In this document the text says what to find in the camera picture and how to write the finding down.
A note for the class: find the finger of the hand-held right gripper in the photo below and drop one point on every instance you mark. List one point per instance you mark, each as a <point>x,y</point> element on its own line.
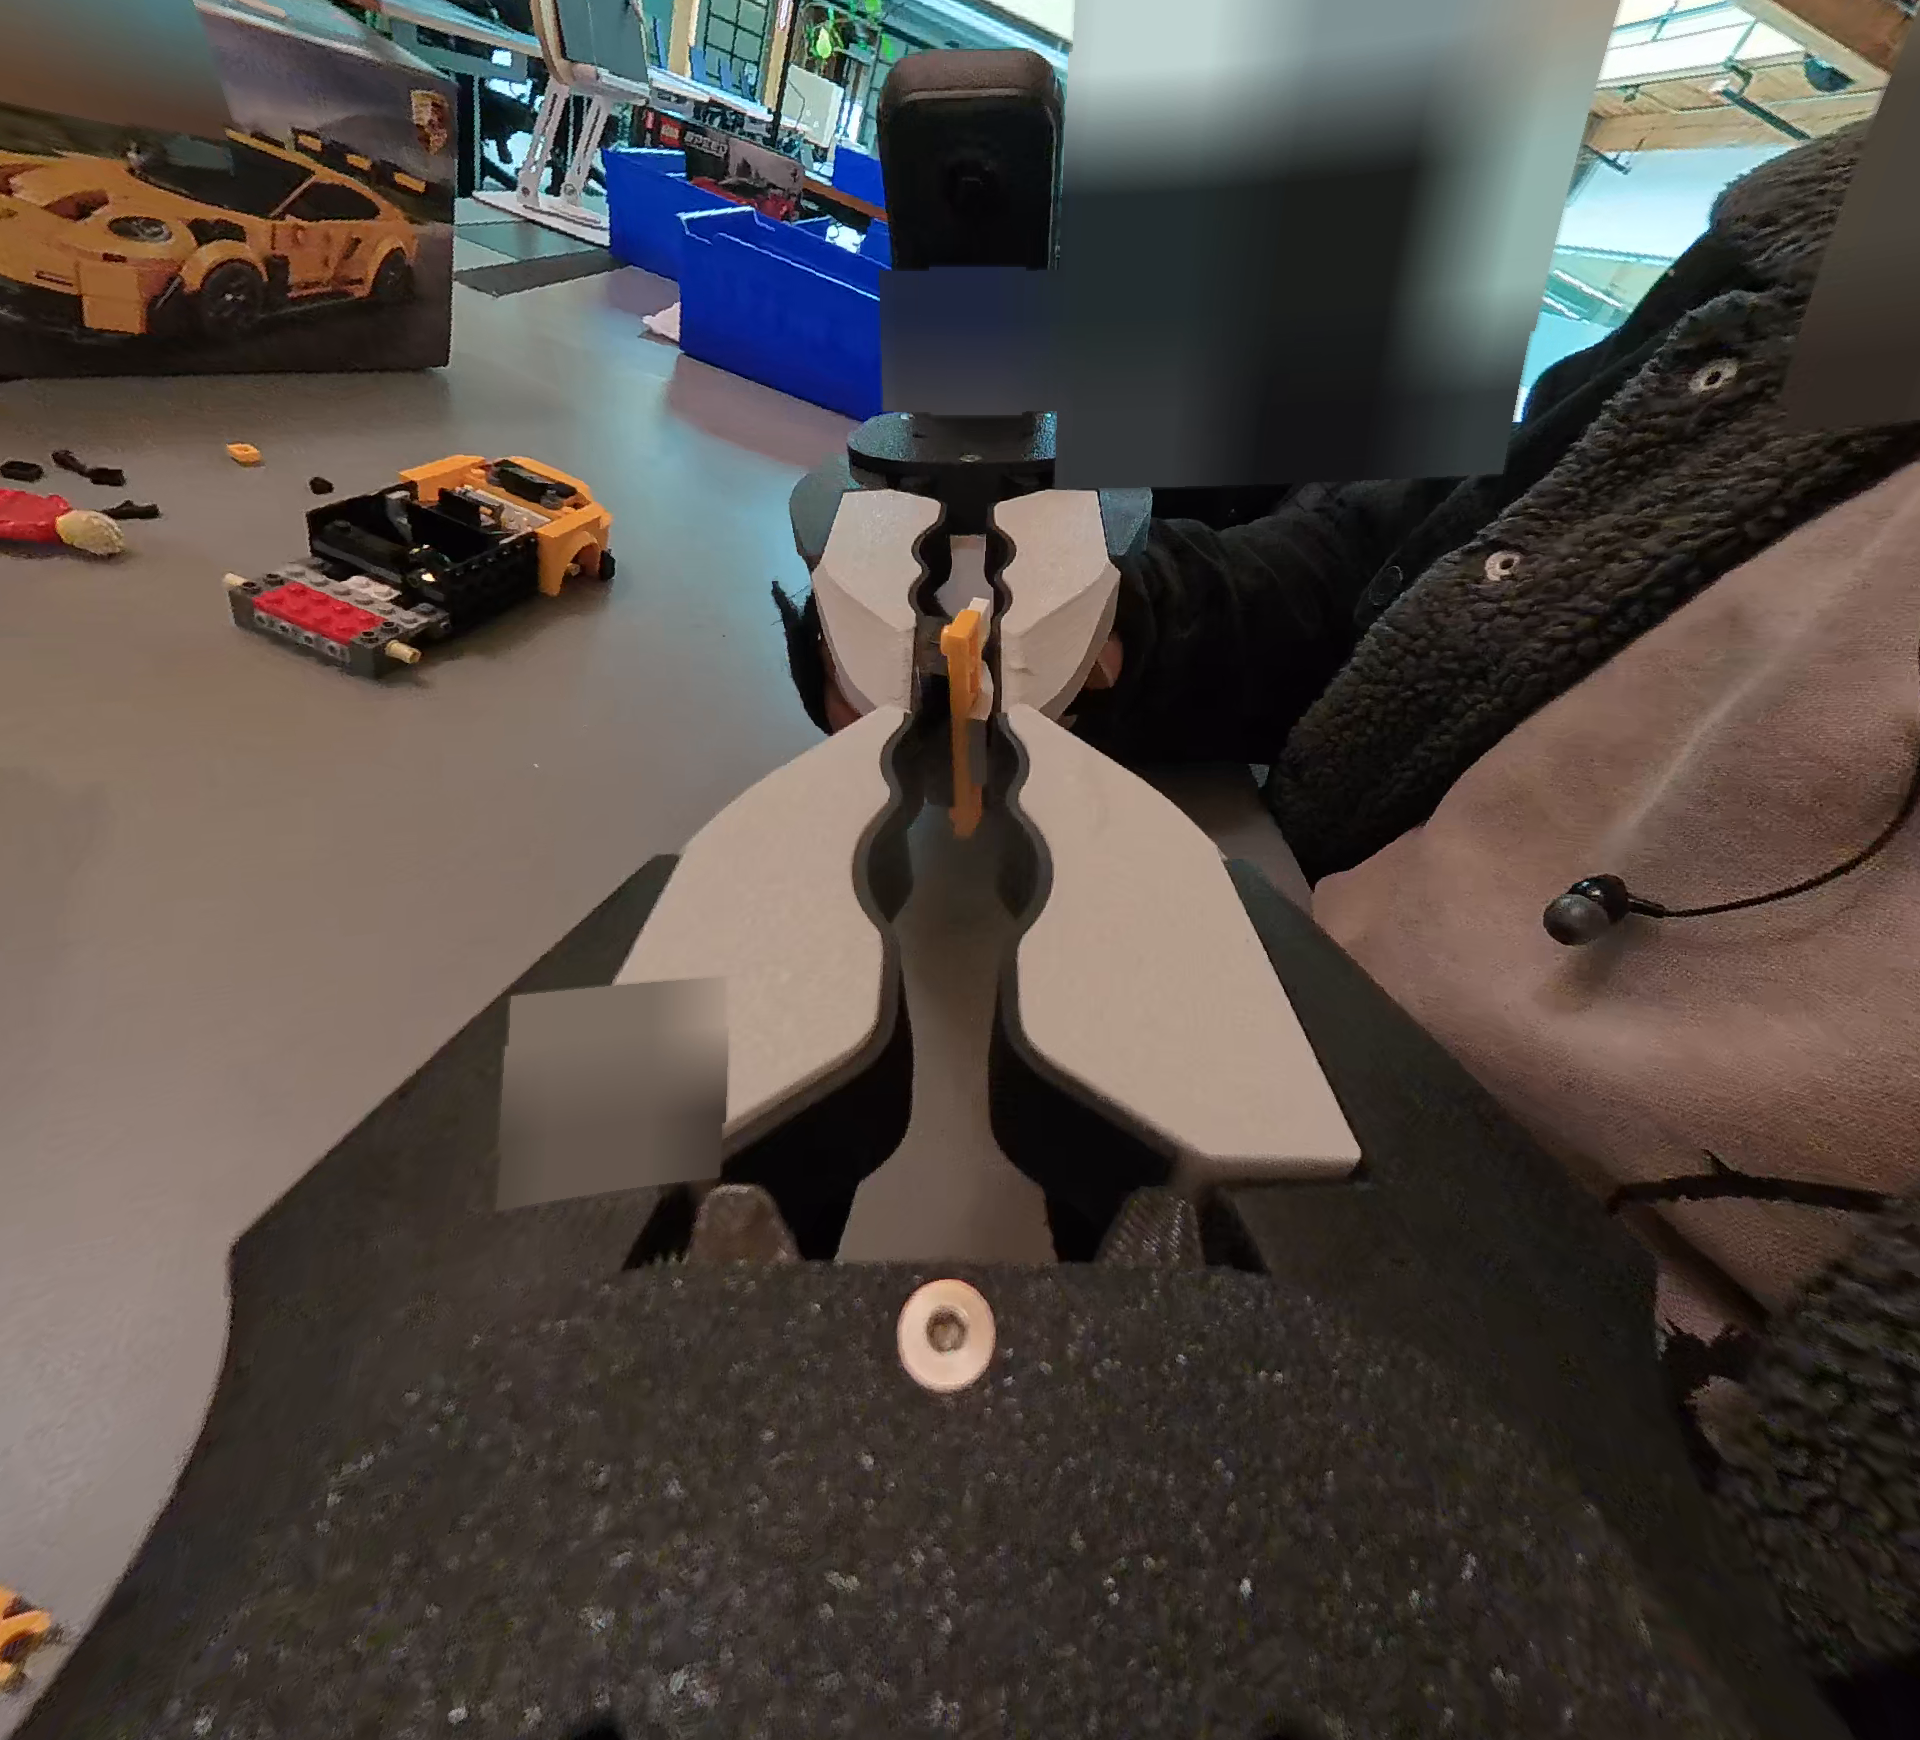
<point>870,600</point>
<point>1065,600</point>

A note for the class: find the long orange lego plate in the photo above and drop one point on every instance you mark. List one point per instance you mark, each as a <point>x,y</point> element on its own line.
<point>965,721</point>

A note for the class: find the partly built lego car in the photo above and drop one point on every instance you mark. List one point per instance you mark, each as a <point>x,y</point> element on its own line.
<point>435,555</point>

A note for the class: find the red lego minifigure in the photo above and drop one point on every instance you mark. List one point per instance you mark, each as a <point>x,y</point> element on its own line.
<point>39,522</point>

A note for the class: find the beige shirt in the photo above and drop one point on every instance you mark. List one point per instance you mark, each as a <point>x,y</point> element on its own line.
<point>1651,870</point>

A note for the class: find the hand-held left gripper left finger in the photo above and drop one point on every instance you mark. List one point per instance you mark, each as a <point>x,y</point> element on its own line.
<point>796,901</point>

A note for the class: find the blue plastic bin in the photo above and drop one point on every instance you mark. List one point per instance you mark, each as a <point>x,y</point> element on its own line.
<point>652,211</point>
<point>781,315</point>

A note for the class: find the black earbud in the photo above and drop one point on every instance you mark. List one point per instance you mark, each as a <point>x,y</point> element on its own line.
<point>1584,908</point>

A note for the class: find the cluster of small lego parts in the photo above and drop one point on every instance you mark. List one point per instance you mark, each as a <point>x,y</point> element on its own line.
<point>22,1634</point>

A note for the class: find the person's right hand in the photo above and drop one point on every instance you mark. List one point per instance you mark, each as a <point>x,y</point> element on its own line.
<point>1104,680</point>

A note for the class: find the dark fleece jacket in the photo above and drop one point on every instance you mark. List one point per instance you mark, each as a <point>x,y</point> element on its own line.
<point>1620,525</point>

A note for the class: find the lego car box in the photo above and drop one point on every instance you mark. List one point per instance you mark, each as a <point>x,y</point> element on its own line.
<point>271,256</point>

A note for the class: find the person's right forearm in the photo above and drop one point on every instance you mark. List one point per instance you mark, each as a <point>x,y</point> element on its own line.
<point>1261,616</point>

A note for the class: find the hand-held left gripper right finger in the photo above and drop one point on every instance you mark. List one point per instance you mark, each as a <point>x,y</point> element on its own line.
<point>1171,1004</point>

